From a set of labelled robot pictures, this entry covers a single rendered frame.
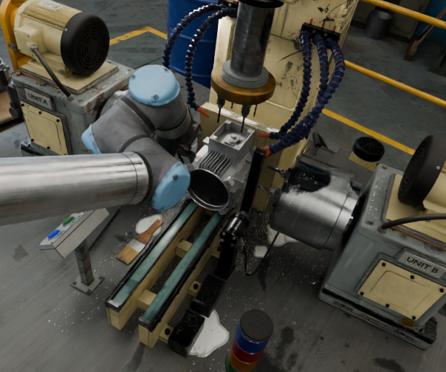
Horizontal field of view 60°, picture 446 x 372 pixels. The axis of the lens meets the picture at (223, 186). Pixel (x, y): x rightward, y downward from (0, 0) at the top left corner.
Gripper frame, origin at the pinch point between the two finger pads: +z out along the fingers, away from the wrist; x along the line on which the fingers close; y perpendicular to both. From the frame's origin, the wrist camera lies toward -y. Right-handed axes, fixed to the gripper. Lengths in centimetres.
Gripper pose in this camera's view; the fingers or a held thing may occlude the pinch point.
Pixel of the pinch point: (184, 162)
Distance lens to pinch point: 107.5
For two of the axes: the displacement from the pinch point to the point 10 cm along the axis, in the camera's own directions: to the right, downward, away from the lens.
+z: 1.0, 3.2, 9.4
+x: -8.9, -3.9, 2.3
